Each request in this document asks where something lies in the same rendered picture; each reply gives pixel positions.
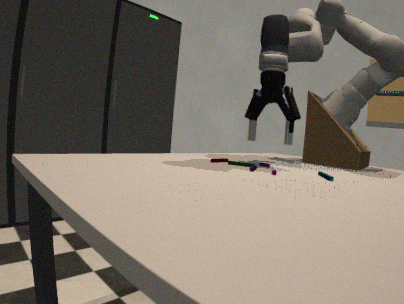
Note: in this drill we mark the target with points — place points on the turquoise rod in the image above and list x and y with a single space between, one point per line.
326 176

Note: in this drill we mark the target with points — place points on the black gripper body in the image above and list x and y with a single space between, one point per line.
272 80

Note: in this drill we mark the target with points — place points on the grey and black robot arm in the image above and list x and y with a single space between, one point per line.
344 103

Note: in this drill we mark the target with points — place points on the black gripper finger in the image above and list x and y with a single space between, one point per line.
255 108
289 128

